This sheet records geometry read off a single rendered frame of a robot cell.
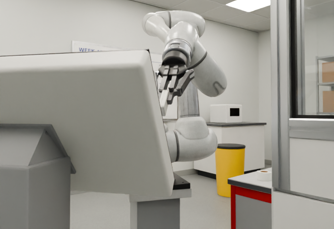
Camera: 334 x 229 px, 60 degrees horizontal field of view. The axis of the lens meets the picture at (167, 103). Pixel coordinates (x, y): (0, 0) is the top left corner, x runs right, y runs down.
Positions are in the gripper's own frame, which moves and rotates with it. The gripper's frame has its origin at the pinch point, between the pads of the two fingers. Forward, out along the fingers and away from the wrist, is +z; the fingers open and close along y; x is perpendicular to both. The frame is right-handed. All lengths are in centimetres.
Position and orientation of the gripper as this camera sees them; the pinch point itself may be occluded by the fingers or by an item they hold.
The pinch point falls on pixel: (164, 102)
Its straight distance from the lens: 71.9
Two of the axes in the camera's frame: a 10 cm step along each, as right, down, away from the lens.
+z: -1.7, 6.3, -7.6
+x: 1.4, 7.8, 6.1
